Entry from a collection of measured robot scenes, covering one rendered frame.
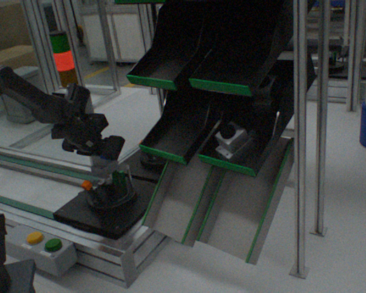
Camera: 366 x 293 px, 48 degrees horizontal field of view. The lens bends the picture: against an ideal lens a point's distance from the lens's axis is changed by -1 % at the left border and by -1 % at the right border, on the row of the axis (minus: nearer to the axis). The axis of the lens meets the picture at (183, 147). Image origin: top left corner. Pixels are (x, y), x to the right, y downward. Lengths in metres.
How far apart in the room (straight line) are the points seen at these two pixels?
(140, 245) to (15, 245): 0.33
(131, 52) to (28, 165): 5.04
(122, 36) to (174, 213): 5.66
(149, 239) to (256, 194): 0.33
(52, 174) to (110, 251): 0.56
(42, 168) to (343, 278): 1.03
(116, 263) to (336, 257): 0.54
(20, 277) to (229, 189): 0.47
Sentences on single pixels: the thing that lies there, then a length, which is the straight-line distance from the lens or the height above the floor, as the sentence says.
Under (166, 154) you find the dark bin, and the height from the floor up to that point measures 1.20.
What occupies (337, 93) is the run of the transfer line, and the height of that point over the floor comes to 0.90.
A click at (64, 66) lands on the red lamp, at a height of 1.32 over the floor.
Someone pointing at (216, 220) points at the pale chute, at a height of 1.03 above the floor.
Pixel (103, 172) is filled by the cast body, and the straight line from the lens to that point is 1.13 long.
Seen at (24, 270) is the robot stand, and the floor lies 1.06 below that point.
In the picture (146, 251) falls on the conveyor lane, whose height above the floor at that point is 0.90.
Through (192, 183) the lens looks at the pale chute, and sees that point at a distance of 0.99.
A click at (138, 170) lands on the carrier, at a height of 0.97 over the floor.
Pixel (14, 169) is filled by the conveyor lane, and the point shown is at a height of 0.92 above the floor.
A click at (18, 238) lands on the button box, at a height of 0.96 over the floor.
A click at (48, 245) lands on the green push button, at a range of 1.10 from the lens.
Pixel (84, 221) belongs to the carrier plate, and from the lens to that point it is 1.15.
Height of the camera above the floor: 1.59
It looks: 26 degrees down
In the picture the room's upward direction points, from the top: 8 degrees counter-clockwise
